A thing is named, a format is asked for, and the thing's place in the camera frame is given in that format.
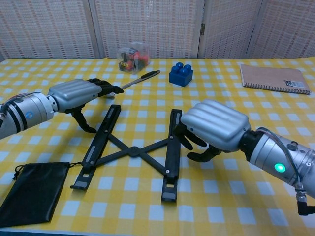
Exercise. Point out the woven folding screen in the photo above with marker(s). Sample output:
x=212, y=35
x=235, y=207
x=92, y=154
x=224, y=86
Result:
x=147, y=24

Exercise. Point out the yellow checkered tablecloth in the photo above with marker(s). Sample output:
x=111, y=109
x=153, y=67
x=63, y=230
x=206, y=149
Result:
x=221, y=209

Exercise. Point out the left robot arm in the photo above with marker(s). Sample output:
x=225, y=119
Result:
x=29, y=110

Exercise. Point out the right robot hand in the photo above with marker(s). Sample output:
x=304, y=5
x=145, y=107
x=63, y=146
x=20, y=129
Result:
x=216, y=123

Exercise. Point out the blue building block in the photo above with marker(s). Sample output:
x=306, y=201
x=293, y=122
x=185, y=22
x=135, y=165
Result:
x=180, y=78

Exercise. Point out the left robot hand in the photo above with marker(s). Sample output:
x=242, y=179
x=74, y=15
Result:
x=71, y=94

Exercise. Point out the clear box of toys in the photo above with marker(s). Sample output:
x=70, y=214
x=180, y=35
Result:
x=133, y=61

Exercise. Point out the brown spiral notebook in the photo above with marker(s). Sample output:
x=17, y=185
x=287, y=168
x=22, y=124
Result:
x=270, y=76

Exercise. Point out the brass screen hinge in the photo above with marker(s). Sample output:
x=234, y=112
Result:
x=203, y=29

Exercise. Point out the black folding laptop stand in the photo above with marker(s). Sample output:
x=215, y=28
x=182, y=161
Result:
x=135, y=151

